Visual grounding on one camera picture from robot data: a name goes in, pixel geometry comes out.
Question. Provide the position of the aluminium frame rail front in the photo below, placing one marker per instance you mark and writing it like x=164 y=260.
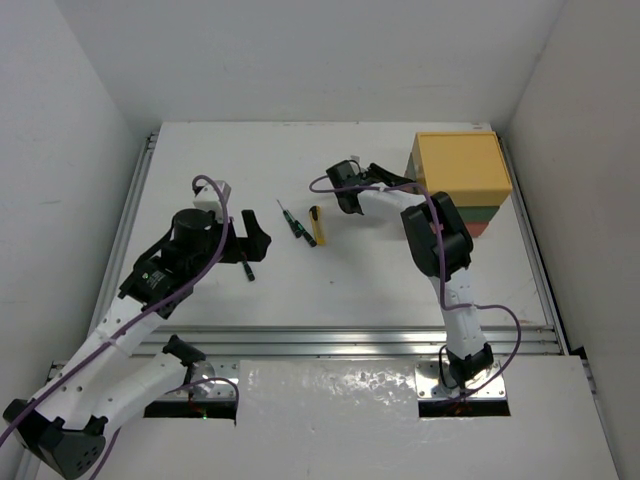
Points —
x=324 y=342

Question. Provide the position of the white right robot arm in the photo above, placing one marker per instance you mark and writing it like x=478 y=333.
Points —
x=440 y=246

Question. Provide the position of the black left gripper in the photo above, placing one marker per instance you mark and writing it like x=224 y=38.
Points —
x=239 y=242

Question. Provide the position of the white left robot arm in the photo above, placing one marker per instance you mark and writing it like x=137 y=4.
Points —
x=68 y=422

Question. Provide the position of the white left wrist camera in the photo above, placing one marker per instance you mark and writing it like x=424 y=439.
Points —
x=206 y=197

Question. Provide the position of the red bottom drawer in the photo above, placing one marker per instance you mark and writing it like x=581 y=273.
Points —
x=476 y=229

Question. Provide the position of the yellow utility knife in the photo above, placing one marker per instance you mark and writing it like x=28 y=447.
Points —
x=315 y=218

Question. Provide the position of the green drawer box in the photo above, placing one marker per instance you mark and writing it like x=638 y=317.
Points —
x=472 y=214

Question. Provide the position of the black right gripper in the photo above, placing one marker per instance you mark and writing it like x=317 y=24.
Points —
x=374 y=171

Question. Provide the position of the yellow top drawer box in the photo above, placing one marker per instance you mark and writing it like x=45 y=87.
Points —
x=468 y=166

